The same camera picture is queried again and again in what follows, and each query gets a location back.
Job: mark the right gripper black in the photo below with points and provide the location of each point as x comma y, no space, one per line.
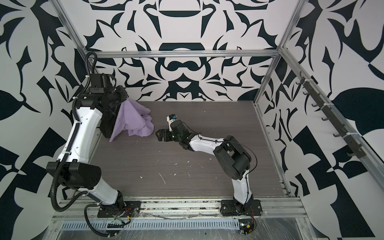
162,131

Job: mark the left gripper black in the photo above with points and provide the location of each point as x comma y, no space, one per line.
124,94

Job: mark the purple cloth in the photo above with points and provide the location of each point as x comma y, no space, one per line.
133,118

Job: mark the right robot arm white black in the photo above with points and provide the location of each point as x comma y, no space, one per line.
231,155

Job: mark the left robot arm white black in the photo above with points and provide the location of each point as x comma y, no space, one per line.
73,168

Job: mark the black cloth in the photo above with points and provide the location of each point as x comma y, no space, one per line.
108,121

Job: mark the green circuit board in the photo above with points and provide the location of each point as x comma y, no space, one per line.
247,226

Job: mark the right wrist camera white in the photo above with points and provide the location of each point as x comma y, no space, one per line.
170,119

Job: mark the horizontal aluminium frame bar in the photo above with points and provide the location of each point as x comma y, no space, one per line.
186,53

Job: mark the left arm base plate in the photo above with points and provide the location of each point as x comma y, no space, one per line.
128,209

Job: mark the white slotted cable duct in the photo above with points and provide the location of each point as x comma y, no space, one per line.
180,224

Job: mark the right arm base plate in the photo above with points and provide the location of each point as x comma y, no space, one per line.
234,208

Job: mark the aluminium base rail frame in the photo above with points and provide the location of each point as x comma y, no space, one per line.
193,208

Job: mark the wall hook rail grey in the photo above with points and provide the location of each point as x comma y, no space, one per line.
333,116

